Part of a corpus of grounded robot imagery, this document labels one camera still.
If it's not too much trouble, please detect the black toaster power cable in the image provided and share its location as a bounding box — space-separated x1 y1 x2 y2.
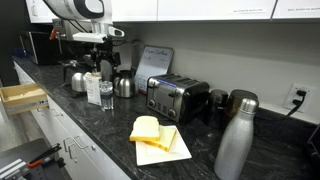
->
279 95 307 122

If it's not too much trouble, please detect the clear glass bottle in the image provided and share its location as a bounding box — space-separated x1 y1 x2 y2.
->
99 80 115 112

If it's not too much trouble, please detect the metal drawer handle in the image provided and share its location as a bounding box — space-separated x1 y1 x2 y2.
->
49 107 65 118
73 135 89 151

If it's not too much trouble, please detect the thick bread slice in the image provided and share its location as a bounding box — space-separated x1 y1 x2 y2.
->
128 115 161 143

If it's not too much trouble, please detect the large dark canister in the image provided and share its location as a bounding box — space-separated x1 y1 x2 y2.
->
224 88 260 129

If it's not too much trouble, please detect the steel carafe with black funnel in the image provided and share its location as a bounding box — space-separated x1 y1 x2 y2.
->
63 60 96 94

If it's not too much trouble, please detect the thin bread slice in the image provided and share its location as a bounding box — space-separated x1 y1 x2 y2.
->
143 124 178 153

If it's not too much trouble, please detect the silver metal water bottle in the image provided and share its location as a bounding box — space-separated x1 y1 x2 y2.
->
213 97 260 180

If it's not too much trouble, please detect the metal cabinet door handle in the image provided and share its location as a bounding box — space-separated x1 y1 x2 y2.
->
62 136 78 162

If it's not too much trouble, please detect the small whiteboard with writing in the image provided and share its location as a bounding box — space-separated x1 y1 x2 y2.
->
134 45 175 96

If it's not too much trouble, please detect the black microwave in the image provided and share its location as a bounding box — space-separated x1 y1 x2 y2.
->
19 31 64 66

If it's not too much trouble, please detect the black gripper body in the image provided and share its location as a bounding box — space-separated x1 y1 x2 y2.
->
89 40 122 67

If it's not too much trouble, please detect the white wall cabinet door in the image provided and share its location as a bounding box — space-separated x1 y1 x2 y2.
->
271 0 320 20
156 0 277 22
111 0 159 23
25 0 58 25

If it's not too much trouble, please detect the open wooden drawer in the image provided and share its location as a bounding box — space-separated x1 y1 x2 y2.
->
0 83 50 117

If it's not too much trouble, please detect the black steel coffee machine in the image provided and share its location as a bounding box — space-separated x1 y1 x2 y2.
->
49 18 115 99

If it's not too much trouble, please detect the small black canister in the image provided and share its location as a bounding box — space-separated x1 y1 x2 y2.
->
207 88 230 130

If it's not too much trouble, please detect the steel four-slot toaster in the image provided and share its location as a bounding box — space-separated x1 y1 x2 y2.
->
146 73 211 125

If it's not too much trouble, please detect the steel carafe with black lid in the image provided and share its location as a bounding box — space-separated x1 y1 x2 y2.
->
110 68 138 99

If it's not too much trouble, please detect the white base cabinet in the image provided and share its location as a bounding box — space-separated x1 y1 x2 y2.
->
13 61 132 180

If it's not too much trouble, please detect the black mounting platform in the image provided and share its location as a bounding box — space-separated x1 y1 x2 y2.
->
0 137 72 180

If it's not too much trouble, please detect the white square plate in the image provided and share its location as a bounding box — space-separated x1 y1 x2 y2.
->
134 125 193 167

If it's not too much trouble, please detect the white wall outlet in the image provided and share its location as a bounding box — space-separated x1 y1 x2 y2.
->
282 82 316 114

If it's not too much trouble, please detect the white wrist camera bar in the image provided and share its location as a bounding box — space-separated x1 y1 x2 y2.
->
71 25 126 44

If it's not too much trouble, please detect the aluminium extrusion rail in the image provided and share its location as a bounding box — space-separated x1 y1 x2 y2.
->
0 158 30 180

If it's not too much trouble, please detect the white carton box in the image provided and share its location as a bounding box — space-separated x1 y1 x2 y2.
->
83 72 103 107

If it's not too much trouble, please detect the black clamp with orange grip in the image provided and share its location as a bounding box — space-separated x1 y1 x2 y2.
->
27 143 63 169

